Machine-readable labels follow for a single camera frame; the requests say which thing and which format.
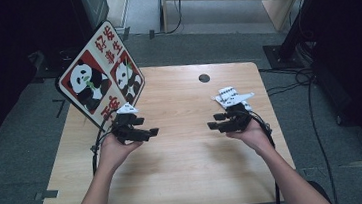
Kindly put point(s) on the black cabinet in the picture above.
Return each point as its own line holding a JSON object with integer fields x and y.
{"x": 92, "y": 6}

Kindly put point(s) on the grey floor tape strip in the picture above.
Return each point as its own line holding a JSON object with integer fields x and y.
{"x": 47, "y": 194}

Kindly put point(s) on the black round table grommet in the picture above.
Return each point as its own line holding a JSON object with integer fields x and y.
{"x": 204, "y": 78}

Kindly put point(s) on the black metal stand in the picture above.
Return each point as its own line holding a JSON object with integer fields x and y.
{"x": 284, "y": 52}

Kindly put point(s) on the person's left hand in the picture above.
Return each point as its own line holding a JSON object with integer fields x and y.
{"x": 114, "y": 155}

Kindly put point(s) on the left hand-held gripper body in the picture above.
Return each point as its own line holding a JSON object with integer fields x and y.
{"x": 125, "y": 130}

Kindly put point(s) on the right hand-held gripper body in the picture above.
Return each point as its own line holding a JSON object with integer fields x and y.
{"x": 239, "y": 119}

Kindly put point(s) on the black stand base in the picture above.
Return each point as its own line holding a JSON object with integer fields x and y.
{"x": 48, "y": 71}

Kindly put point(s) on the panda print board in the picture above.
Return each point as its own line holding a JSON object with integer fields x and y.
{"x": 97, "y": 56}

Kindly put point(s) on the person's right hand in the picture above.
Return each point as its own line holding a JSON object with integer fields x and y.
{"x": 256, "y": 138}

